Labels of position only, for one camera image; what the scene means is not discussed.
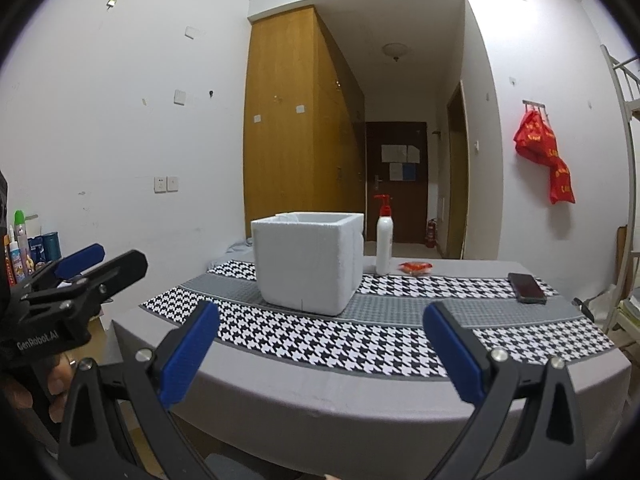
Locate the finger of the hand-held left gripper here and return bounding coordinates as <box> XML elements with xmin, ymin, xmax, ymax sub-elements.
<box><xmin>22</xmin><ymin>243</ymin><xmax>106</xmax><ymax>291</ymax></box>
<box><xmin>20</xmin><ymin>249</ymin><xmax>149</xmax><ymax>312</ymax></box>

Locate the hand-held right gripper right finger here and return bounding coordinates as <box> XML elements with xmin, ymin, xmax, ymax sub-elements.
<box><xmin>422</xmin><ymin>301</ymin><xmax>587</xmax><ymax>480</ymax></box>

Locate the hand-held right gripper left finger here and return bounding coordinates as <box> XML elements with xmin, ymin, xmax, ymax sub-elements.
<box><xmin>57</xmin><ymin>300</ymin><xmax>221</xmax><ymax>480</ymax></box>

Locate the white foam box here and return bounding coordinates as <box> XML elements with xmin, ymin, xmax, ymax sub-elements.
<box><xmin>251</xmin><ymin>212</ymin><xmax>365</xmax><ymax>317</ymax></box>

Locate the person's left hand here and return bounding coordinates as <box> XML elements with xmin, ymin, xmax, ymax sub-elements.
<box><xmin>0</xmin><ymin>352</ymin><xmax>78</xmax><ymax>426</ymax></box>

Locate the dark blue bottle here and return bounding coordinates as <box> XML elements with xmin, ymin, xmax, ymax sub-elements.
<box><xmin>42</xmin><ymin>231</ymin><xmax>62</xmax><ymax>263</ymax></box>

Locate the houndstooth table runner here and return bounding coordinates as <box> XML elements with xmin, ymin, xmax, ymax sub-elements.
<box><xmin>140</xmin><ymin>259</ymin><xmax>615</xmax><ymax>378</ymax></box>

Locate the colourful tube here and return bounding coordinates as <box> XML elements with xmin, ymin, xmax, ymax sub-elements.
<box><xmin>6</xmin><ymin>242</ymin><xmax>26</xmax><ymax>285</ymax></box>

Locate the green cap spray can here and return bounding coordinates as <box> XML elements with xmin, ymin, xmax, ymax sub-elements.
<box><xmin>13</xmin><ymin>210</ymin><xmax>29</xmax><ymax>261</ymax></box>

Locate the black smartphone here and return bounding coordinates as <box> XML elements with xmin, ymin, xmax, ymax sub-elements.
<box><xmin>507</xmin><ymin>272</ymin><xmax>547</xmax><ymax>304</ymax></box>

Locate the grey table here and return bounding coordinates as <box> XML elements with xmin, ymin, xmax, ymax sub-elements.
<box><xmin>111</xmin><ymin>255</ymin><xmax>632</xmax><ymax>480</ymax></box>

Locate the dark brown door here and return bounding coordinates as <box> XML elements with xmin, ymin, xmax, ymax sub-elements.
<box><xmin>365</xmin><ymin>121</ymin><xmax>428</xmax><ymax>243</ymax></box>

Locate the leaning wooden board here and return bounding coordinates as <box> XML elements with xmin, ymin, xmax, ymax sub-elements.
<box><xmin>616</xmin><ymin>225</ymin><xmax>628</xmax><ymax>286</ymax></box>

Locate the small red plastic bag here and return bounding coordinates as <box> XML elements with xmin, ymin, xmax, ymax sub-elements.
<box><xmin>547</xmin><ymin>157</ymin><xmax>576</xmax><ymax>205</ymax></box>

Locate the wooden wardrobe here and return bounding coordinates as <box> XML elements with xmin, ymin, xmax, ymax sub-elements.
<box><xmin>243</xmin><ymin>5</ymin><xmax>366</xmax><ymax>246</ymax></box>

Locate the large red plastic bag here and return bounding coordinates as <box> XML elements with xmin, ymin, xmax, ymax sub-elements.
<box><xmin>514</xmin><ymin>109</ymin><xmax>558</xmax><ymax>163</ymax></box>

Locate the metal bunk bed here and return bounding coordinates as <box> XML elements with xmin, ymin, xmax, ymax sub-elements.
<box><xmin>600</xmin><ymin>45</ymin><xmax>640</xmax><ymax>341</ymax></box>

